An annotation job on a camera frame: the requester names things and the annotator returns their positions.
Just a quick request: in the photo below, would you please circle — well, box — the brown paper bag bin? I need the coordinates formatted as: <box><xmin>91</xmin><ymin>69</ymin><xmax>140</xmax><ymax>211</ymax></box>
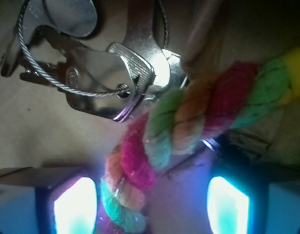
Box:
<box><xmin>0</xmin><ymin>0</ymin><xmax>300</xmax><ymax>186</ymax></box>

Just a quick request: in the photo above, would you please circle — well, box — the steel wire key ring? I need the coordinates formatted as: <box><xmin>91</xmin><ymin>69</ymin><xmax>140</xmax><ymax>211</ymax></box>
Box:
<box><xmin>18</xmin><ymin>0</ymin><xmax>170</xmax><ymax>98</ymax></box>

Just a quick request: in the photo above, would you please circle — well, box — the round grey key tag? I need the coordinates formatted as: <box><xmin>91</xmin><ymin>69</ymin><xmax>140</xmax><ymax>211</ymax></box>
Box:
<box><xmin>41</xmin><ymin>0</ymin><xmax>98</xmax><ymax>38</ymax></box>

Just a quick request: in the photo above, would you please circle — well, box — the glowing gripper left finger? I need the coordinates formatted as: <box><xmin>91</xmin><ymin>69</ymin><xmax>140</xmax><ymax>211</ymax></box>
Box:
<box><xmin>36</xmin><ymin>167</ymin><xmax>98</xmax><ymax>234</ymax></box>

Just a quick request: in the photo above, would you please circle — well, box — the silver key with square head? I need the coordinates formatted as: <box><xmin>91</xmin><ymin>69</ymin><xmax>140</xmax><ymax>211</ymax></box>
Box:
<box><xmin>19</xmin><ymin>25</ymin><xmax>155</xmax><ymax>123</ymax></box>

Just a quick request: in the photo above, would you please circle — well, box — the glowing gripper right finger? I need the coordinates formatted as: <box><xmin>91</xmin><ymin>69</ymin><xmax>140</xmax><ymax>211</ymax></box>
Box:
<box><xmin>206</xmin><ymin>146</ymin><xmax>268</xmax><ymax>234</ymax></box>

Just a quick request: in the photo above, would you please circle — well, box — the multicolored twisted rope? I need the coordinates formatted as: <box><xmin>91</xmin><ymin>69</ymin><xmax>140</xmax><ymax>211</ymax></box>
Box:
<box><xmin>99</xmin><ymin>47</ymin><xmax>300</xmax><ymax>233</ymax></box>

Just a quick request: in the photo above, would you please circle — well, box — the small silver key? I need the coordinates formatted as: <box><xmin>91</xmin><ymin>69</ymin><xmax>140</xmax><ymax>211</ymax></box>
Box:
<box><xmin>0</xmin><ymin>0</ymin><xmax>46</xmax><ymax>77</ymax></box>

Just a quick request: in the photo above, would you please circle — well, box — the large silver key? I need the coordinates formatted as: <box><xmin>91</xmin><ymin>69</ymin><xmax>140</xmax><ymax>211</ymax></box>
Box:
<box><xmin>122</xmin><ymin>0</ymin><xmax>188</xmax><ymax>96</ymax></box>

